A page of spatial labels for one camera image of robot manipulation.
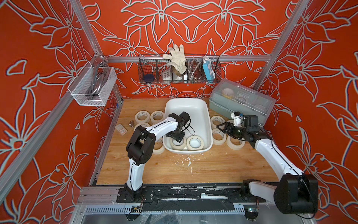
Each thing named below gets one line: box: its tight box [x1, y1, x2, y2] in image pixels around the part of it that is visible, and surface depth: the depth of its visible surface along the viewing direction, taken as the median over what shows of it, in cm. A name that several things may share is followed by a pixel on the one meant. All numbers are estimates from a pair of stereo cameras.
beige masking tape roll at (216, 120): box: [210, 115, 226, 129], surface depth 106 cm
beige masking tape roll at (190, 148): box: [186, 135, 204, 151], surface depth 92 cm
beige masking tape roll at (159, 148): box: [152, 138, 166, 155], surface depth 89 cm
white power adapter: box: [161, 70, 172, 81], surface depth 96 cm
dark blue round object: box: [143, 73, 155, 81], surface depth 102 cm
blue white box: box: [202, 56, 216, 81], surface depth 89 cm
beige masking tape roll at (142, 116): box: [134, 110, 151, 124], surface depth 108 cm
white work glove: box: [162, 43, 188, 77], surface depth 90 cm
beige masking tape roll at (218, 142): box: [211, 128, 227, 146], surface depth 93 cm
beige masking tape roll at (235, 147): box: [226, 134, 246, 151], surface depth 92 cm
